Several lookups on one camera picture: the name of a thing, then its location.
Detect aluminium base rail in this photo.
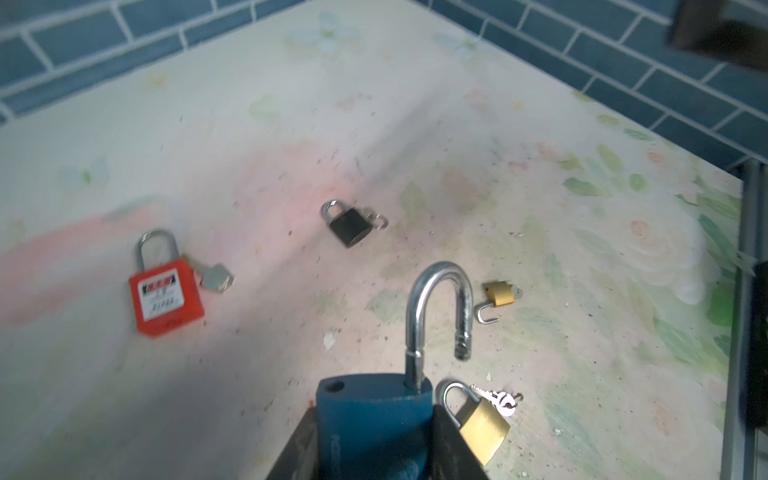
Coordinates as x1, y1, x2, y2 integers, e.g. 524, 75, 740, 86
720, 160, 767, 479

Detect black padlock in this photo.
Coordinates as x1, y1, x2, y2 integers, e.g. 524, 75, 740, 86
320, 199, 389, 248

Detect red padlock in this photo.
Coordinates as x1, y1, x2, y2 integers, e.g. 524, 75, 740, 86
129, 229, 205, 338

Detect silver red padlock key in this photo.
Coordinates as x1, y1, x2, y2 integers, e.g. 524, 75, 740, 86
181, 254, 235, 294

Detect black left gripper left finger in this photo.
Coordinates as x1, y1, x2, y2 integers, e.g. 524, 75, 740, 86
266, 407, 318, 480

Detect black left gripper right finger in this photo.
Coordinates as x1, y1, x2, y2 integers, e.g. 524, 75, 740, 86
431, 405, 489, 480

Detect blue padlock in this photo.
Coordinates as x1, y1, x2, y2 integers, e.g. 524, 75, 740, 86
315, 261, 473, 479

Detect small brass padlock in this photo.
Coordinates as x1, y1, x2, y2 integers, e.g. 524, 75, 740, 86
474, 281, 519, 325

